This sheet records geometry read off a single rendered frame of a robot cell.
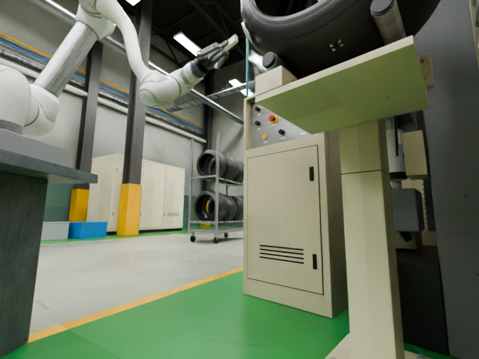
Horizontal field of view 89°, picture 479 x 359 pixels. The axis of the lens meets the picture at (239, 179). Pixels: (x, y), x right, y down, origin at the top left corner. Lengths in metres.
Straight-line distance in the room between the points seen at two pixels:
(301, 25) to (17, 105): 1.02
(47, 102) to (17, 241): 0.61
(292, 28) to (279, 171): 0.87
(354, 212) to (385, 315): 0.31
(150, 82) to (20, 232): 0.72
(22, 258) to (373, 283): 1.21
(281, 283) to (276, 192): 0.50
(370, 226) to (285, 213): 0.59
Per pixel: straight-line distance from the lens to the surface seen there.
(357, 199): 0.92
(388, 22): 0.69
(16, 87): 1.27
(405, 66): 0.67
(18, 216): 1.18
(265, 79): 0.73
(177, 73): 1.22
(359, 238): 0.92
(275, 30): 0.79
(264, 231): 1.48
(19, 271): 1.22
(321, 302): 1.38
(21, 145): 1.12
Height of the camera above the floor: 0.47
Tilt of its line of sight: 8 degrees up
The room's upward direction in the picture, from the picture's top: straight up
